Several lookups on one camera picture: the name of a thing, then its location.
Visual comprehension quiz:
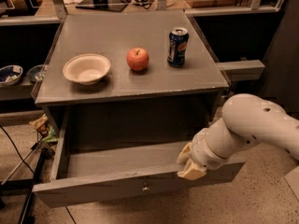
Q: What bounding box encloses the white paper bowl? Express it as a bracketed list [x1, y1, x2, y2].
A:
[63, 53, 111, 85]

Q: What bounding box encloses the black floor cable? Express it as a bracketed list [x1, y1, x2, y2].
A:
[0, 124, 78, 224]

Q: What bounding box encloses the grey side shelf block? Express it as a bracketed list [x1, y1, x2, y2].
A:
[217, 60, 264, 82]

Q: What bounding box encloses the grey drawer cabinet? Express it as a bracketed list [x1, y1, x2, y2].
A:
[35, 10, 230, 151]

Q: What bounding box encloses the blue pepsi can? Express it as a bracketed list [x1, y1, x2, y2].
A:
[167, 27, 189, 67]

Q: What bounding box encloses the small dark bowl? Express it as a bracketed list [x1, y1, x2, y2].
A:
[26, 64, 47, 83]

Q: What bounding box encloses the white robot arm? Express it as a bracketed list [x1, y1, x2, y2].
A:
[177, 94, 299, 180]

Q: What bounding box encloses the grey top drawer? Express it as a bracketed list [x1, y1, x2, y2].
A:
[34, 106, 245, 208]

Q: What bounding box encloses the snack bag on floor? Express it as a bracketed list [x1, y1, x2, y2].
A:
[29, 115, 58, 144]

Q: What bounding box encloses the black monitor stand base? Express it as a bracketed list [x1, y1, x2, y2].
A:
[75, 0, 128, 12]

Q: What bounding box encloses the red apple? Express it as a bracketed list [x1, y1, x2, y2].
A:
[126, 48, 150, 72]

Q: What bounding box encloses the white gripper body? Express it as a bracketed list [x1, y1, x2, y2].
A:
[177, 128, 228, 170]

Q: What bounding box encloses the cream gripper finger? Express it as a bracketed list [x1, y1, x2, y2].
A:
[178, 159, 206, 180]

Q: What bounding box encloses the black stand leg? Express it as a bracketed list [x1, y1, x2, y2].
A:
[18, 153, 45, 224]

